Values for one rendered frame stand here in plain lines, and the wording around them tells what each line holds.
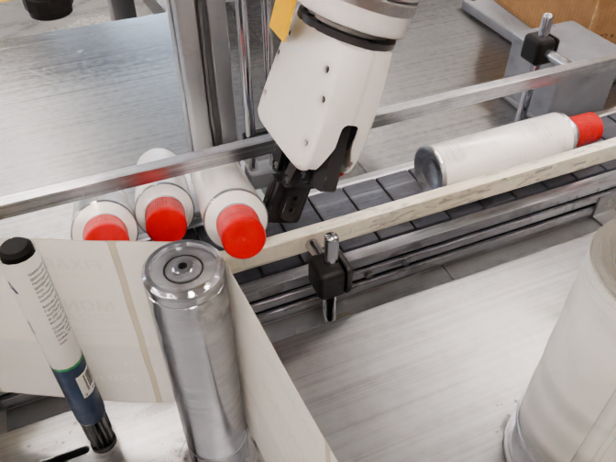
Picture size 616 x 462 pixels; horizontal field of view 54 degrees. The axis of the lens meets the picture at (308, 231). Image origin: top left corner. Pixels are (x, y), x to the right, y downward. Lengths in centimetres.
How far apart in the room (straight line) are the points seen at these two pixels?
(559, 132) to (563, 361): 35
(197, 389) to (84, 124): 58
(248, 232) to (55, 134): 45
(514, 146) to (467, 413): 28
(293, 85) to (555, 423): 29
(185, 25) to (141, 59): 43
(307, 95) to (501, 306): 24
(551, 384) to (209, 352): 19
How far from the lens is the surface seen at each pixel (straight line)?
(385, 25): 43
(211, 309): 28
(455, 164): 59
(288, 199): 50
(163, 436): 45
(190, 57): 58
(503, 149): 62
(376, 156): 75
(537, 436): 40
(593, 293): 32
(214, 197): 48
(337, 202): 60
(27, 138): 85
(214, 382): 33
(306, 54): 46
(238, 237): 45
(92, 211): 51
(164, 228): 51
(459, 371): 48
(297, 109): 46
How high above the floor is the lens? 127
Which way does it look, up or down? 43 degrees down
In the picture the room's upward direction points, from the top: straight up
